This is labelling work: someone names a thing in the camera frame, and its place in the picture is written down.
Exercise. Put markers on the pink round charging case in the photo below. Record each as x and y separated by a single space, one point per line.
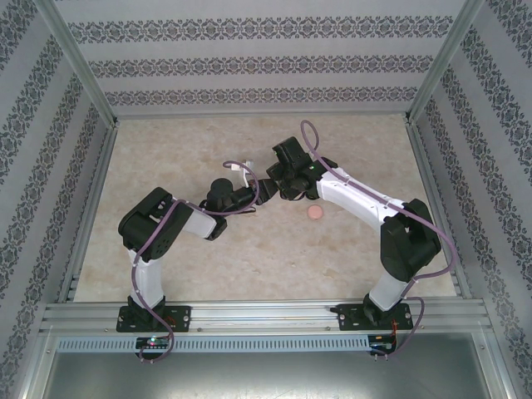
314 212

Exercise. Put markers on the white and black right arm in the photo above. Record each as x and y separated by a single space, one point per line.
357 203

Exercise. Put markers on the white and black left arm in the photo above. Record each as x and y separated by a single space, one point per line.
151 278

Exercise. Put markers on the small green circuit board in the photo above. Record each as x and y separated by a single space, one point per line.
154 343
382 347

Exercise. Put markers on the grey metal sheet panel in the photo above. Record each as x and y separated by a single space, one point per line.
266 378

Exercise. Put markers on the grey frame back rail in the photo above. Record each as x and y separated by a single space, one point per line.
266 113

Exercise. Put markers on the aluminium frame side rail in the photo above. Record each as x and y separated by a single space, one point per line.
91 208
426 166

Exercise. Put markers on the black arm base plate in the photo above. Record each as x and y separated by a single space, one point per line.
183 318
349 318

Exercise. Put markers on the aluminium mounting rail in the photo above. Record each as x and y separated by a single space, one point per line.
266 318

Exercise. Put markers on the aluminium frame corner post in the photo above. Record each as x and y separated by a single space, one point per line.
446 58
79 58

